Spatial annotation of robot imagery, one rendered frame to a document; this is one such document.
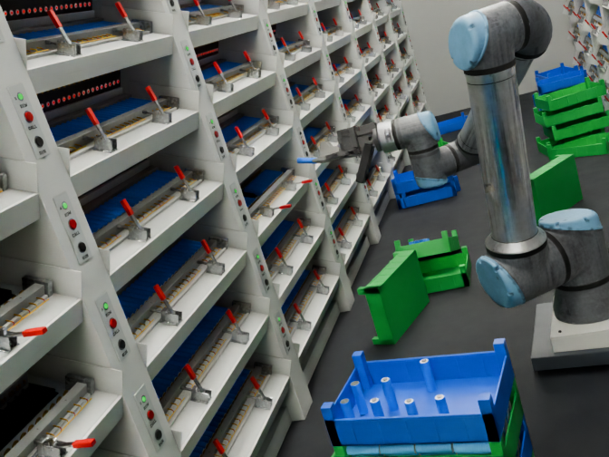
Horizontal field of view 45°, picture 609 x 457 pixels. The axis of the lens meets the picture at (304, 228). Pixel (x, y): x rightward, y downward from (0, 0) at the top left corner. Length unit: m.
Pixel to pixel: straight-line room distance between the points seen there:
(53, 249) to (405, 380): 0.71
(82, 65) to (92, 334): 0.51
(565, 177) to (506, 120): 1.48
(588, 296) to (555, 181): 1.18
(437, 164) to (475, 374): 0.86
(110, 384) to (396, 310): 1.25
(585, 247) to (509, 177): 0.31
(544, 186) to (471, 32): 1.49
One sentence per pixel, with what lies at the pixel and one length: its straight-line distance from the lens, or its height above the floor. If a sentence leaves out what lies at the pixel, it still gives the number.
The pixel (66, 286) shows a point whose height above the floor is 0.74.
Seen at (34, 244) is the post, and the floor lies 0.82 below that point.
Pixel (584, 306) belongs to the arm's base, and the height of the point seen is 0.15.
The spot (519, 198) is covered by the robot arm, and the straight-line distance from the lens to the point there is 1.80.
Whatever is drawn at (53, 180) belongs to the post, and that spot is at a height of 0.91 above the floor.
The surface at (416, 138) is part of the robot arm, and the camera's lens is 2.11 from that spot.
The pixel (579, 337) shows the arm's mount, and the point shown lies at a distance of 1.99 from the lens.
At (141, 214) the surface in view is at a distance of 1.63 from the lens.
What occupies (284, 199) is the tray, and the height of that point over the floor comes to 0.53.
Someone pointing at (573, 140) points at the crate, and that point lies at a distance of 4.05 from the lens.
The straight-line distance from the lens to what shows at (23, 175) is 1.26.
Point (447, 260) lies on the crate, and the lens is 2.83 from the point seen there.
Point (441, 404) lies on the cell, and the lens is 1.28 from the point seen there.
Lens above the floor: 1.04
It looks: 15 degrees down
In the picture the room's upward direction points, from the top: 18 degrees counter-clockwise
